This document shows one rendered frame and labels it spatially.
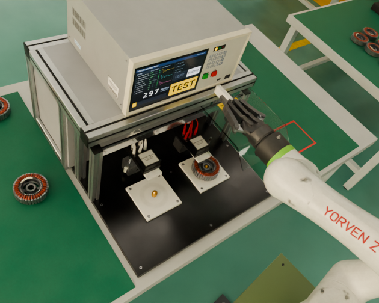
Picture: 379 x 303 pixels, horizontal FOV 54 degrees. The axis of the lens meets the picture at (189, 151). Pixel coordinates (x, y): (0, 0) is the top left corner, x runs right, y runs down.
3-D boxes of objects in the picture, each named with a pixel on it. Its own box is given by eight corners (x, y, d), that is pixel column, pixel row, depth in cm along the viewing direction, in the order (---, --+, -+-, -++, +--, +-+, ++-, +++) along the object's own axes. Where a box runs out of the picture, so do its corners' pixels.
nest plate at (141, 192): (181, 204, 137) (181, 202, 136) (147, 222, 129) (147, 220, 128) (159, 173, 142) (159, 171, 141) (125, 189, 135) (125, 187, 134)
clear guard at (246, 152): (289, 146, 134) (296, 135, 130) (242, 171, 122) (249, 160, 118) (233, 87, 147) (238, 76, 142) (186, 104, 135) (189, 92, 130)
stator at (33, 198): (55, 196, 129) (54, 190, 126) (22, 211, 123) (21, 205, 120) (40, 172, 133) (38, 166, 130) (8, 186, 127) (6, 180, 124)
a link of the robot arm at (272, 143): (298, 138, 104) (276, 149, 99) (280, 162, 113) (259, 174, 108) (283, 123, 106) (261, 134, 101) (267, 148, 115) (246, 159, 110)
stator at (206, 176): (223, 175, 148) (226, 169, 145) (202, 186, 142) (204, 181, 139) (207, 154, 152) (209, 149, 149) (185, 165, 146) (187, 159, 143)
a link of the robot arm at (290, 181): (391, 278, 84) (423, 240, 81) (388, 292, 74) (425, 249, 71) (264, 183, 100) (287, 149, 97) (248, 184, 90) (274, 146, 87)
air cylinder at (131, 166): (145, 168, 142) (147, 160, 138) (127, 176, 138) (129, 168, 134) (138, 159, 144) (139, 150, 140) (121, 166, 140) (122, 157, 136)
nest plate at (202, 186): (228, 178, 149) (230, 176, 148) (200, 193, 141) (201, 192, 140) (207, 151, 155) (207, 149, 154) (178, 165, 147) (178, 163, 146)
